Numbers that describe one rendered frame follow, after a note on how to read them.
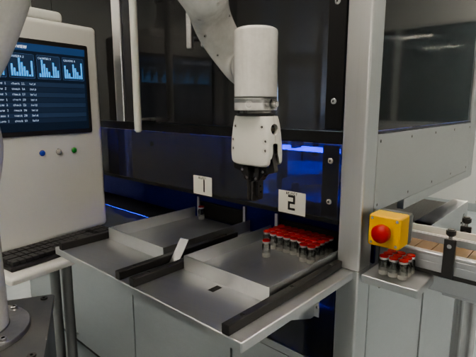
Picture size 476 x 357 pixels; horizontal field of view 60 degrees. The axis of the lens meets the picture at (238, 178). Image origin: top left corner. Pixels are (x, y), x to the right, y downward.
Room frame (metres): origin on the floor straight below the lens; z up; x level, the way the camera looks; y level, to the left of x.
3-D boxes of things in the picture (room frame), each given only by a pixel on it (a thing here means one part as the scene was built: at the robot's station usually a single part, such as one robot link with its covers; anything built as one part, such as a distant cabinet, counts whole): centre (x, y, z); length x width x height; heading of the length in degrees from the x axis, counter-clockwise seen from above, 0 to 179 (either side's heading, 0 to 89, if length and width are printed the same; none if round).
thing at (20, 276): (1.30, 0.60, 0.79); 0.45 x 0.28 x 0.03; 145
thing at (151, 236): (1.20, 0.17, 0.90); 0.34 x 0.26 x 0.04; 138
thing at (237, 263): (0.97, -0.08, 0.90); 0.34 x 0.26 x 0.04; 138
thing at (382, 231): (0.86, -0.31, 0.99); 0.04 x 0.04 x 0.04; 48
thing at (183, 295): (1.03, 0.09, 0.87); 0.70 x 0.48 x 0.02; 48
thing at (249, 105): (0.82, -0.04, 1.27); 0.09 x 0.08 x 0.03; 48
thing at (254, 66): (0.82, -0.03, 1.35); 0.09 x 0.08 x 0.13; 15
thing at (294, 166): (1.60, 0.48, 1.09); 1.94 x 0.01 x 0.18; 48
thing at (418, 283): (0.91, -0.38, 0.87); 0.14 x 0.13 x 0.02; 138
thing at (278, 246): (1.04, -0.14, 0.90); 0.18 x 0.02 x 0.05; 48
